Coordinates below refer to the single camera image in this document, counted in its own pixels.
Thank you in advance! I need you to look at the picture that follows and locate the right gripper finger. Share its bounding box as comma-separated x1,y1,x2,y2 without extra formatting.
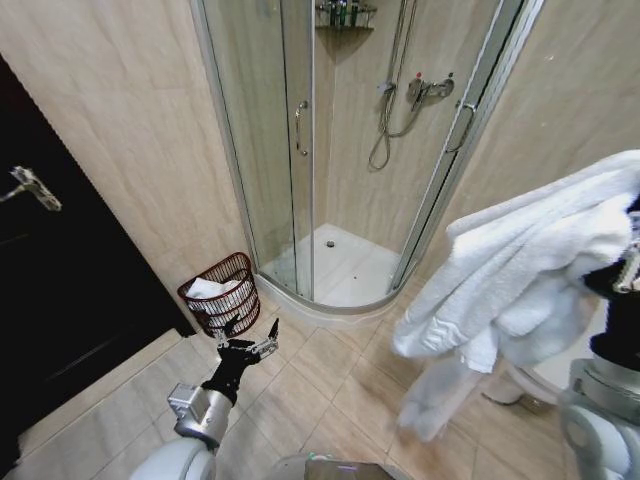
612,192,640,294

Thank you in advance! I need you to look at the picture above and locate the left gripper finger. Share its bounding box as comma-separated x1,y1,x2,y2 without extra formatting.
249,316,281,358
214,318,251,351

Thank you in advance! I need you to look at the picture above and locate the large white terry towel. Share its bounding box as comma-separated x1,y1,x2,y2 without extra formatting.
392,149,640,444

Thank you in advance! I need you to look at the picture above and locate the brown slatted laundry hamper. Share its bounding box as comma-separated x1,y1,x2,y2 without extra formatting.
177,251,262,339

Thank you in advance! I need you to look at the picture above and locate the white folded towel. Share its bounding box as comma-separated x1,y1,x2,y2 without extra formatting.
185,276,246,312

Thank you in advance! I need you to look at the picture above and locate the white shower tray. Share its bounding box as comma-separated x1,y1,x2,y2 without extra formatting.
257,222,407,329

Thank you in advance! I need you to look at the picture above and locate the black door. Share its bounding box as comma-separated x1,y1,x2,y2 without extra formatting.
0,51,199,454

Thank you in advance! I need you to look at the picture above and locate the chrome shower mixer valve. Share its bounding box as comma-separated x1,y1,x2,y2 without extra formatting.
406,71,457,104

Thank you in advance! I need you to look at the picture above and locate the dark green toiletry bottle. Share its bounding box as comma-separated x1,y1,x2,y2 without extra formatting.
327,0,351,26

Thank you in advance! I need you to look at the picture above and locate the curved glass shower enclosure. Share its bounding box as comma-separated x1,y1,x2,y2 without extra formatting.
192,0,532,329

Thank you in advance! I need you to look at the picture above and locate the straight chrome shower door handle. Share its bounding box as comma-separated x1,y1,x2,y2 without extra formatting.
294,99,310,158

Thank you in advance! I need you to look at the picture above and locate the curved chrome shower door handle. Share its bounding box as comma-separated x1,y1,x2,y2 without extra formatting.
443,101,477,154

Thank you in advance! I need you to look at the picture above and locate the chrome shower hose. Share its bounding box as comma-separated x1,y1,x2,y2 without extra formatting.
368,0,426,172

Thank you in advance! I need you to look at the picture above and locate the silver door lever handle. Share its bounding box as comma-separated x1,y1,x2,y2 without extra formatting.
0,165,63,213

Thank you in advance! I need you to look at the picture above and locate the chrome shower riser rail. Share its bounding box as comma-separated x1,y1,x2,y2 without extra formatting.
377,0,419,97

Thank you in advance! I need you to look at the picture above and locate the wire corner shower shelf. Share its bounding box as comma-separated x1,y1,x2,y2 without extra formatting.
314,0,376,32

